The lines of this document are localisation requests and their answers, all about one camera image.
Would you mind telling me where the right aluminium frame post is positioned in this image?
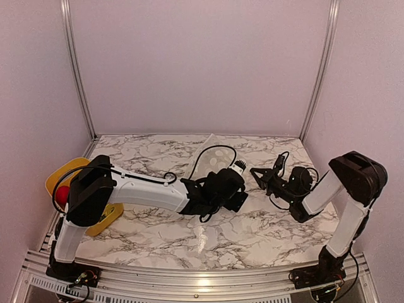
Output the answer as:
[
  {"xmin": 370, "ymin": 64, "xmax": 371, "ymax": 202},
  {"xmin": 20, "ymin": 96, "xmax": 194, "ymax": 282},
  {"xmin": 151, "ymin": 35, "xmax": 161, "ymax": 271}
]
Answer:
[{"xmin": 299, "ymin": 0, "xmax": 340, "ymax": 142}]

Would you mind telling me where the clear polka dot zip bag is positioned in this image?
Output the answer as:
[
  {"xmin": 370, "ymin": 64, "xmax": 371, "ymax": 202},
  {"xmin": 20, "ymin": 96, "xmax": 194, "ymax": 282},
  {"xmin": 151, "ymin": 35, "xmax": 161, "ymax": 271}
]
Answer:
[{"xmin": 184, "ymin": 134, "xmax": 236, "ymax": 180}]

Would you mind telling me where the fake red pepper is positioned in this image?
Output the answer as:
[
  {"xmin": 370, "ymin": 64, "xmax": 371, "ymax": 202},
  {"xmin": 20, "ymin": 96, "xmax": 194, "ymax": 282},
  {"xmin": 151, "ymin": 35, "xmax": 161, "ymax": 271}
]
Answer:
[{"xmin": 55, "ymin": 186, "xmax": 70, "ymax": 208}]

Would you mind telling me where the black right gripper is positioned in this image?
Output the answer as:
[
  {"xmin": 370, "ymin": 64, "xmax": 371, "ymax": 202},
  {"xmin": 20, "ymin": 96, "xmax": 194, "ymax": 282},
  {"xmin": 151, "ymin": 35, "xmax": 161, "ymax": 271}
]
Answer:
[{"xmin": 250, "ymin": 167, "xmax": 297, "ymax": 205}]

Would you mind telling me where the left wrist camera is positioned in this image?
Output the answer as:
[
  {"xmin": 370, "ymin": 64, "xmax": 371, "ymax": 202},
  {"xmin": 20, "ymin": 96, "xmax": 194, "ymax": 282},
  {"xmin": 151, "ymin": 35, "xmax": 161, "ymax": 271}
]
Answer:
[{"xmin": 229, "ymin": 160, "xmax": 246, "ymax": 175}]

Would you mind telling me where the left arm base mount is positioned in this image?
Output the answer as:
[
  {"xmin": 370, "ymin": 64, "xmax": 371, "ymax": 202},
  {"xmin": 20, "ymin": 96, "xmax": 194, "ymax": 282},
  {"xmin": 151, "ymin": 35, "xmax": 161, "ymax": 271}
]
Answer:
[{"xmin": 46, "ymin": 262, "xmax": 100, "ymax": 287}]

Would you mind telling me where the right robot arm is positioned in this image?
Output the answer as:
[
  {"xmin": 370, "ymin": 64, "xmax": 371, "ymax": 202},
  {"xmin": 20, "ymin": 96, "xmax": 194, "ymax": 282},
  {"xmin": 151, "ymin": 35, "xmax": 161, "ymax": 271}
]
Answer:
[{"xmin": 250, "ymin": 151, "xmax": 388, "ymax": 283}]

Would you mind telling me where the left aluminium frame post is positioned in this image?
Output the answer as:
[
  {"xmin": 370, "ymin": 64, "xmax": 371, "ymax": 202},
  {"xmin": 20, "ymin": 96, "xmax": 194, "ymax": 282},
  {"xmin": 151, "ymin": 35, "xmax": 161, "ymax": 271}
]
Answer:
[{"xmin": 60, "ymin": 0, "xmax": 97, "ymax": 141}]

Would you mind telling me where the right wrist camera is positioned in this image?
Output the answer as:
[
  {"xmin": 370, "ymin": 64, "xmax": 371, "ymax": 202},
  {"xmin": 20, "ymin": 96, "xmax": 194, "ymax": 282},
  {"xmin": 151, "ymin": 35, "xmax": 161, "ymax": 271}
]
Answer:
[{"xmin": 273, "ymin": 151, "xmax": 289, "ymax": 172}]

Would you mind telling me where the aluminium frame post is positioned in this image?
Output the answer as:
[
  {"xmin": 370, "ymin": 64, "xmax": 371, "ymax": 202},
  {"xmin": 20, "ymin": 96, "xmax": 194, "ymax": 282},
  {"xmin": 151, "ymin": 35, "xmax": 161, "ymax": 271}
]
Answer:
[
  {"xmin": 299, "ymin": 0, "xmax": 340, "ymax": 142},
  {"xmin": 60, "ymin": 0, "xmax": 97, "ymax": 141}
]

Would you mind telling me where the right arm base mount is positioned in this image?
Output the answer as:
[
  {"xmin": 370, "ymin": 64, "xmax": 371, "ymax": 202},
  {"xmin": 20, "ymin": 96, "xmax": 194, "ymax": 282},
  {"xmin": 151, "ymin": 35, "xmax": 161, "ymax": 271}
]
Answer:
[{"xmin": 288, "ymin": 264, "xmax": 346, "ymax": 289}]

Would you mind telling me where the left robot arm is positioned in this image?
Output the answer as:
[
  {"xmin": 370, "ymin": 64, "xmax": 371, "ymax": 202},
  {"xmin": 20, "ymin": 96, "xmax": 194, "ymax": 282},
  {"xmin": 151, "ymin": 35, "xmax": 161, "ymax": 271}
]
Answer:
[{"xmin": 46, "ymin": 155, "xmax": 248, "ymax": 284}]

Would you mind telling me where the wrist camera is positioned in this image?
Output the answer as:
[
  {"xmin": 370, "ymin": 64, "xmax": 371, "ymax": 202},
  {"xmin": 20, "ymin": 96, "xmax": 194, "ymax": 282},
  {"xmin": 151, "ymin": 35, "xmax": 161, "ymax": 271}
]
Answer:
[
  {"xmin": 273, "ymin": 151, "xmax": 289, "ymax": 172},
  {"xmin": 229, "ymin": 160, "xmax": 246, "ymax": 175}
]

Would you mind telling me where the yellow plastic basket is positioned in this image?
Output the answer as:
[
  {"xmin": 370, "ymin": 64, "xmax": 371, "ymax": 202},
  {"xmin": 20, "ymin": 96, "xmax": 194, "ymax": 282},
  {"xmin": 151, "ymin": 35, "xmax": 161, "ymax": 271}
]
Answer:
[{"xmin": 45, "ymin": 155, "xmax": 117, "ymax": 227}]

